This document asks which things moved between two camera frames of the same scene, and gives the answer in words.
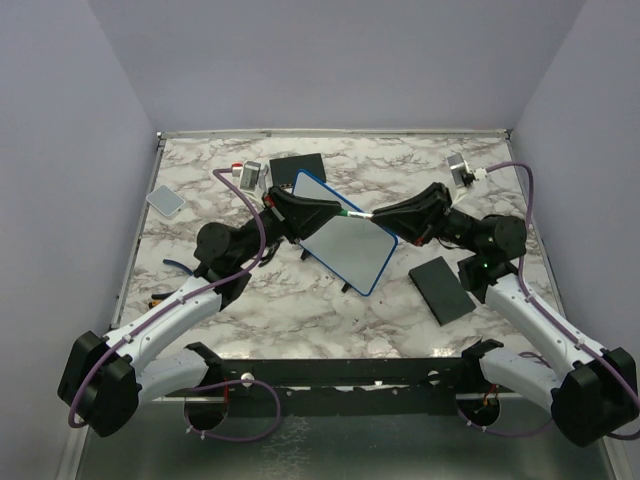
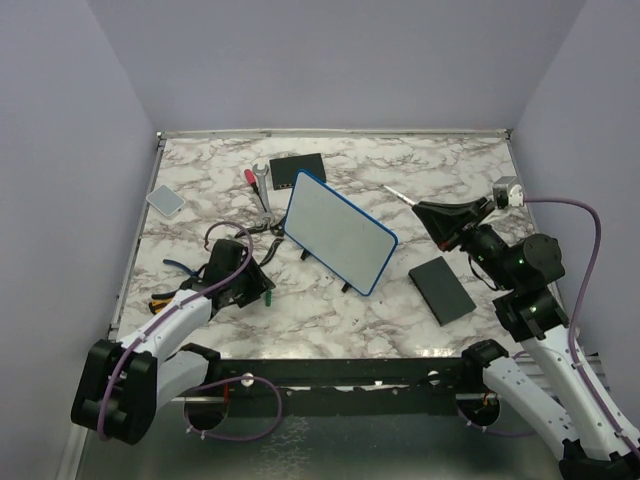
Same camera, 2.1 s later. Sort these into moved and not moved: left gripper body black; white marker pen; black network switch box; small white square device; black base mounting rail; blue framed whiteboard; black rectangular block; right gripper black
Moved: white marker pen; right gripper black; left gripper body black
Not moved: black rectangular block; blue framed whiteboard; black network switch box; small white square device; black base mounting rail
